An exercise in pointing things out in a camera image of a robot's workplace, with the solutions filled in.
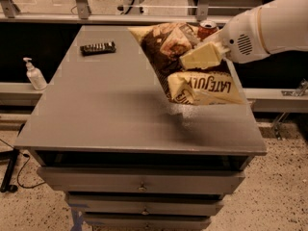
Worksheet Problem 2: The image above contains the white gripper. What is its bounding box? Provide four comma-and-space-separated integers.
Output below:
180, 7, 270, 70

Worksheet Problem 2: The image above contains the brown Late July chip bag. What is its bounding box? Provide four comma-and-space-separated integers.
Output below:
130, 20, 244, 105

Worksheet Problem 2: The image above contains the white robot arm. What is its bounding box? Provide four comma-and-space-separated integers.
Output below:
180, 0, 308, 70

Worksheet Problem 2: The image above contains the black RXBAR chocolate bar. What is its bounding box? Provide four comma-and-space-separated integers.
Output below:
80, 41, 116, 56

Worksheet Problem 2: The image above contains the red Coca-Cola can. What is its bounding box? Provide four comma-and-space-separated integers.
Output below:
197, 20, 218, 39

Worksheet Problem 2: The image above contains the grey drawer cabinet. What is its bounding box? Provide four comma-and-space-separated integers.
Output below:
13, 25, 268, 231

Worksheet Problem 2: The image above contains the white pump sanitizer bottle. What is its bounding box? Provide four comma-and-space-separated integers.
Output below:
23, 57, 47, 90

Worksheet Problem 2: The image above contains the top grey drawer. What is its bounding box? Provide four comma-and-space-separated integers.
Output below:
38, 167, 244, 194

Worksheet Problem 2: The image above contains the grey drawer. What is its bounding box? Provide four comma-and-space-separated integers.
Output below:
84, 214, 211, 230
38, 167, 244, 194
65, 194, 223, 216

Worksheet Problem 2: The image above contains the middle grey drawer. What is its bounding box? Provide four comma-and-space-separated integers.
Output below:
65, 194, 223, 216

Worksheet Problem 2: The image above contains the bottom grey drawer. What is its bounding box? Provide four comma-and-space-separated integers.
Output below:
84, 214, 211, 230

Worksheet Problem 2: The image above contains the metal window railing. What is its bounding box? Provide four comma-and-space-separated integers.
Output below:
0, 0, 271, 25

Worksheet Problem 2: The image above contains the black stand leg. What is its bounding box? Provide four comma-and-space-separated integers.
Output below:
0, 149, 18, 193

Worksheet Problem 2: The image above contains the black floor cable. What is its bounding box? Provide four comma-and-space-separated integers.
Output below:
0, 138, 46, 190

